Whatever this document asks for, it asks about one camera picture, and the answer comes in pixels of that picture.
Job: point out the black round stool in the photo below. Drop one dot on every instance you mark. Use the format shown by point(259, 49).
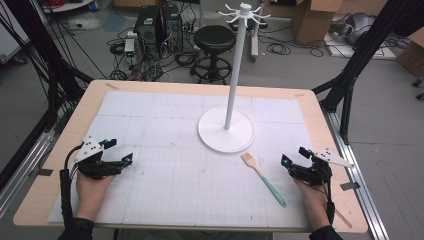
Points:
point(215, 40)

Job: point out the brown cardboard box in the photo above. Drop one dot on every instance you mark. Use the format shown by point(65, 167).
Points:
point(411, 55)

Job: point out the person's left hand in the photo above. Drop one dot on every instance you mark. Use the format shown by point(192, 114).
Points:
point(91, 195)

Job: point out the white grid mat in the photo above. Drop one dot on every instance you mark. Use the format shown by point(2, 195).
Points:
point(173, 173)

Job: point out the grey bag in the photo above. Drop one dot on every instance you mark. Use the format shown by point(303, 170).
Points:
point(356, 28)

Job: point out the white hook stand rack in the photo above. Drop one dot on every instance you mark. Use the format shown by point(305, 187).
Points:
point(233, 100)

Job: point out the aluminium rail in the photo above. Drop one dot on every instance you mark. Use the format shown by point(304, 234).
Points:
point(20, 173)
point(361, 186)

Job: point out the grey tape piece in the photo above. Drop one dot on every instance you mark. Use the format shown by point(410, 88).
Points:
point(350, 186)
point(45, 172)

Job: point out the black computer tower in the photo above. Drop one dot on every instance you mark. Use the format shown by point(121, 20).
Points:
point(148, 31)
point(173, 28)

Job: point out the black metal frame stand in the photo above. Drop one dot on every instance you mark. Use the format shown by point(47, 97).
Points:
point(360, 56)
point(50, 66)

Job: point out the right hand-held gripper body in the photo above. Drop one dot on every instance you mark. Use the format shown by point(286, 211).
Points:
point(316, 170)

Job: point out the tall cardboard box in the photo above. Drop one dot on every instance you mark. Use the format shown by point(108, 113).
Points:
point(313, 20)

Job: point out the white metal stand leg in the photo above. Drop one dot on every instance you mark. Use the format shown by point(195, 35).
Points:
point(255, 40)

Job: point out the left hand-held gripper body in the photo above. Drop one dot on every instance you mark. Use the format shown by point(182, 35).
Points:
point(89, 156)

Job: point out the small white green device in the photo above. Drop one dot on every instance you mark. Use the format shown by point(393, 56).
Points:
point(130, 46)

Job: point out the beige tape strip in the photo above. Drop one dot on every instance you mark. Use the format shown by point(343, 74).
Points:
point(343, 218)

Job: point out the person's right hand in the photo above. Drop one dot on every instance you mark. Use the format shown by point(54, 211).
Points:
point(313, 203)

